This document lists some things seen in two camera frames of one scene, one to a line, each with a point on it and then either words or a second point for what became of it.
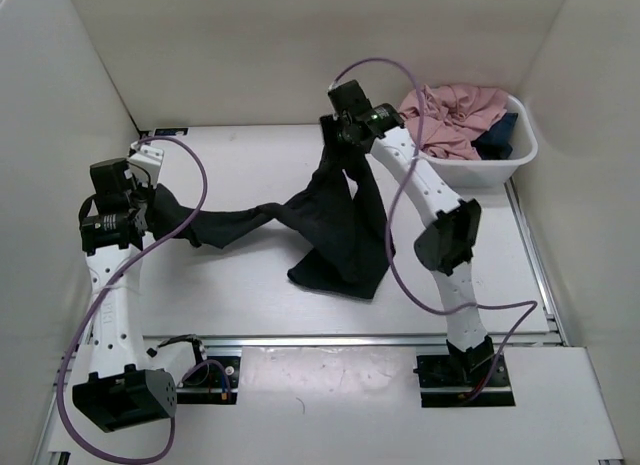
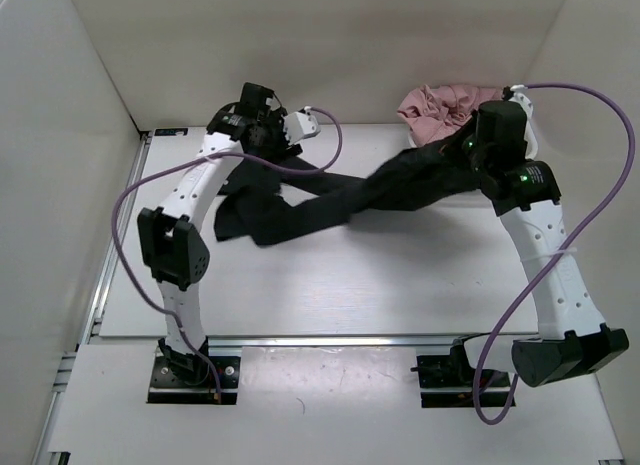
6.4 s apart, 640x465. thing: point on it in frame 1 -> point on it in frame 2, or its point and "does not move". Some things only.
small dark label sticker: [171, 132] does not move
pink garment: [453, 117] does not move
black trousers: [336, 215] -> [259, 208]
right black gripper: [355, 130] -> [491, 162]
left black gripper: [149, 194] -> [274, 119]
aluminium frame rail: [349, 342] does not move
